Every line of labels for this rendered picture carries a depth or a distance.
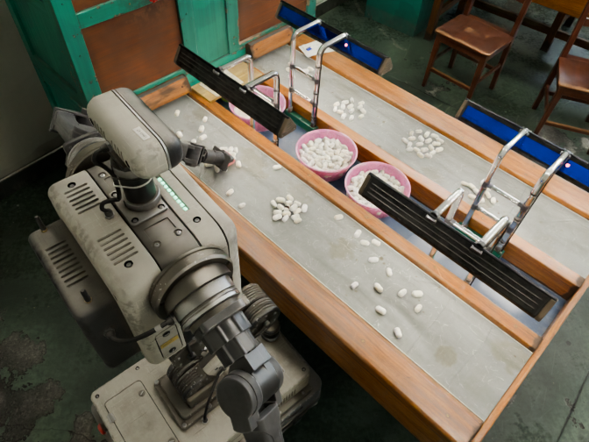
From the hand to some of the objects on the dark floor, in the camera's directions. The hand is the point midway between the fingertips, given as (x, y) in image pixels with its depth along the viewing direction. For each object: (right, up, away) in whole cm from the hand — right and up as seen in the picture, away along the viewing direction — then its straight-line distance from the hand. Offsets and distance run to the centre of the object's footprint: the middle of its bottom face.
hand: (232, 160), depth 196 cm
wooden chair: (+152, +79, +170) cm, 241 cm away
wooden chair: (+216, +40, +142) cm, 262 cm away
